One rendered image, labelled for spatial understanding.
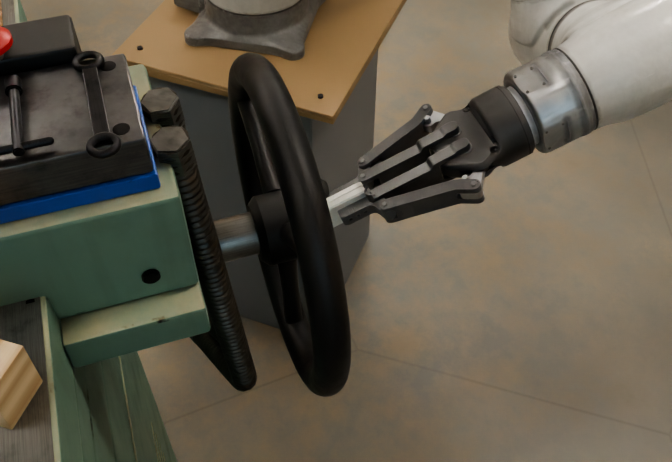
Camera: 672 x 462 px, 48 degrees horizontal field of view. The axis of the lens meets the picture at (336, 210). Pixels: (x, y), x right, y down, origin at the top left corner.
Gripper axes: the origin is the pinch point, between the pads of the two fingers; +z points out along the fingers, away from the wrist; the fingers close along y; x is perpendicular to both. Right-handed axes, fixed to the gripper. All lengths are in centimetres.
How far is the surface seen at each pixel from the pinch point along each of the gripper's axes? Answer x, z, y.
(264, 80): -23.7, -0.8, 5.9
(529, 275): 87, -26, -32
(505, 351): 82, -13, -16
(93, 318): -21.0, 16.2, 16.2
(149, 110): -28.0, 6.4, 8.6
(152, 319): -19.7, 12.7, 17.5
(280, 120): -23.5, -0.7, 10.2
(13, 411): -26.2, 18.8, 24.1
